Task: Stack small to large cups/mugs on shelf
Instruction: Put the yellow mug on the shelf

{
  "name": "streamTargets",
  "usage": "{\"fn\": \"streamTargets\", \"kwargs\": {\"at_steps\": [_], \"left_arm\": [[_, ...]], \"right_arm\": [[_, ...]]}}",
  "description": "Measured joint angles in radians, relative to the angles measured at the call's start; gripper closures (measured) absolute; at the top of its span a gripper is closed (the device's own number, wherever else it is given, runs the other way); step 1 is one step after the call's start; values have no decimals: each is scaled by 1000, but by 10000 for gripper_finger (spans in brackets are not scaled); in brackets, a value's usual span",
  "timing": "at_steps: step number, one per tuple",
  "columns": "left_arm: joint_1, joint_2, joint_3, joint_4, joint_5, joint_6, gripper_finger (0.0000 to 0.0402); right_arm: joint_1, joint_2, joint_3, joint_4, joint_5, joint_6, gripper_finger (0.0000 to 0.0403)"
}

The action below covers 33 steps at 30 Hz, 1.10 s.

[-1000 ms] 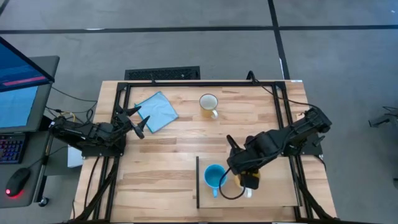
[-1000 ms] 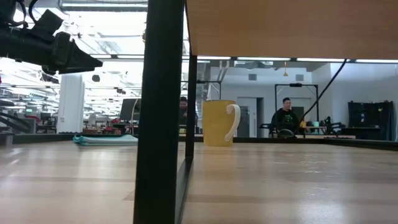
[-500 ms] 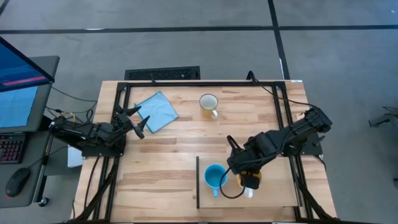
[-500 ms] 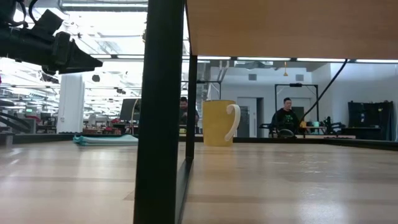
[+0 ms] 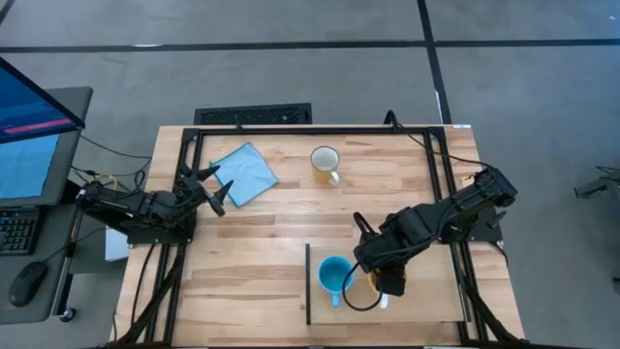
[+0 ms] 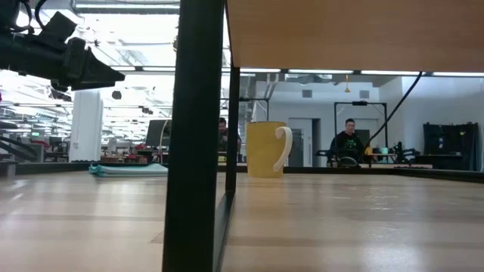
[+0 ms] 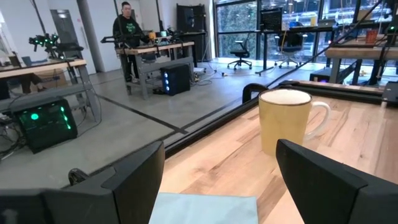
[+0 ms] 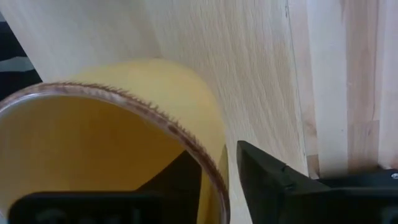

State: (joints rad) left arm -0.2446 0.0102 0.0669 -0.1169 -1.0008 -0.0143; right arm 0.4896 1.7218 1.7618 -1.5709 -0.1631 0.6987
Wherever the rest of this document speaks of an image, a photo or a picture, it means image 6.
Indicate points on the teal cup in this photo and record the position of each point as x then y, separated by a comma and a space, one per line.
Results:
384, 151

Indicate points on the small yellow mug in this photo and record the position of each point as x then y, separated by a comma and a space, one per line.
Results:
223, 158

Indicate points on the black background robot arm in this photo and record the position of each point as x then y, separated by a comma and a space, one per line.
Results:
402, 155

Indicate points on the black monitor on stand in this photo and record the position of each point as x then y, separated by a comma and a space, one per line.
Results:
155, 132

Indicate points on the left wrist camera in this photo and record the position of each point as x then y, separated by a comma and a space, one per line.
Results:
56, 28

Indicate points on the light blue cloth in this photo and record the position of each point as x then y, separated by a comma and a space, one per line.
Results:
128, 170

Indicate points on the black gantry frame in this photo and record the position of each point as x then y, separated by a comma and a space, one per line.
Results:
359, 103

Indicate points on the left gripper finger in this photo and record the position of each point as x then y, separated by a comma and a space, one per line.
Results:
98, 73

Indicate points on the yellow hanging pendant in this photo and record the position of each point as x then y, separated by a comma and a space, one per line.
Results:
347, 88

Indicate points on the white pillar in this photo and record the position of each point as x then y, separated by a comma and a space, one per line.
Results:
85, 128

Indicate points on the person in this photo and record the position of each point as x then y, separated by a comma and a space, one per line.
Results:
224, 126
347, 143

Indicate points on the grey door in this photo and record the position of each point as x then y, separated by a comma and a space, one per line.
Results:
306, 143

